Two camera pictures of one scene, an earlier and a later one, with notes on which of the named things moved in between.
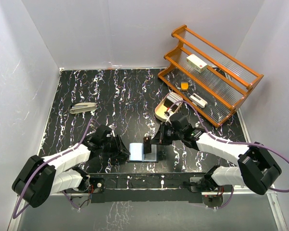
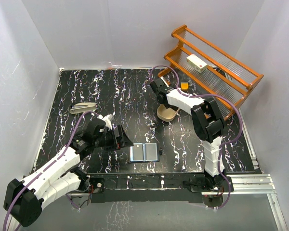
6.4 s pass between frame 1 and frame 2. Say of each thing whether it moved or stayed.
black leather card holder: stayed
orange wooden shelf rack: stayed
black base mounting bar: stayed
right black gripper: moved
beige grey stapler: stayed
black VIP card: moved
